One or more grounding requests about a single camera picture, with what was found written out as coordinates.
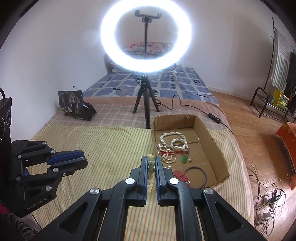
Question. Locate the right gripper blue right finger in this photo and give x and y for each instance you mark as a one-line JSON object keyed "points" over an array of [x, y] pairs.
{"points": [[160, 179]]}

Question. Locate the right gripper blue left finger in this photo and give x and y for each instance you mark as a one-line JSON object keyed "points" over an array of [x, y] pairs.
{"points": [[142, 181]]}

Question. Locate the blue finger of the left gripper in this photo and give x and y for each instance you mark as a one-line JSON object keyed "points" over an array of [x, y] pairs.
{"points": [[65, 156], [65, 166]]}

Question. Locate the green jade pendant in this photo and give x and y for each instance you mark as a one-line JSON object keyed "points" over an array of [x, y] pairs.
{"points": [[184, 159]]}

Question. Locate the brown cardboard box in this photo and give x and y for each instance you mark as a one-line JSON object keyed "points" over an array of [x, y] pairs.
{"points": [[180, 134]]}

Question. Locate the yellow striped cloth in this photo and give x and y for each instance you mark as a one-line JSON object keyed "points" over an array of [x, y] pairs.
{"points": [[113, 151]]}

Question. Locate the black thin bangle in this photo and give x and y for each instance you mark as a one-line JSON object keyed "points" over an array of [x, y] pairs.
{"points": [[197, 177]]}

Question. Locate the black printed bag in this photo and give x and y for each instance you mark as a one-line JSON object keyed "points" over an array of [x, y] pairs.
{"points": [[73, 105]]}

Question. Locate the pink checked blanket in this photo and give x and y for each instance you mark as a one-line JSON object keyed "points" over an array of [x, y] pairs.
{"points": [[117, 111]]}

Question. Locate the black tripod stand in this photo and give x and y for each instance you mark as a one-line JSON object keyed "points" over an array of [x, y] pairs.
{"points": [[147, 93]]}

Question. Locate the blue patterned bed sheet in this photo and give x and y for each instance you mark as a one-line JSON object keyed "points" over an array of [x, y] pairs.
{"points": [[182, 81]]}

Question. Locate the orange cloth covered table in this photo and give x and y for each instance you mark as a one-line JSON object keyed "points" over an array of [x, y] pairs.
{"points": [[287, 134]]}

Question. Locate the black clothes rack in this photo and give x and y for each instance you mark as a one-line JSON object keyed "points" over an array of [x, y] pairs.
{"points": [[269, 100]]}

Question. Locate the yellow green box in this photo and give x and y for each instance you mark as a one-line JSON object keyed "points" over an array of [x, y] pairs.
{"points": [[280, 100]]}

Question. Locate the black phone holder gooseneck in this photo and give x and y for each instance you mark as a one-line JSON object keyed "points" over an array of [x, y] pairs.
{"points": [[146, 19]]}

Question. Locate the dark hanging clothes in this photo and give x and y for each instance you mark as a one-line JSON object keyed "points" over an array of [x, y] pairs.
{"points": [[290, 84]]}

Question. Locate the striped hanging towel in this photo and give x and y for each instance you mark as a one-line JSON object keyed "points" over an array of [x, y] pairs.
{"points": [[281, 61]]}

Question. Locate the power strip with cables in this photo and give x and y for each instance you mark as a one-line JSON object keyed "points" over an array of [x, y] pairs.
{"points": [[268, 200]]}

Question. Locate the white ring light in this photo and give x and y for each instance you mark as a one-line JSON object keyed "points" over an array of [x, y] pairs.
{"points": [[108, 28]]}

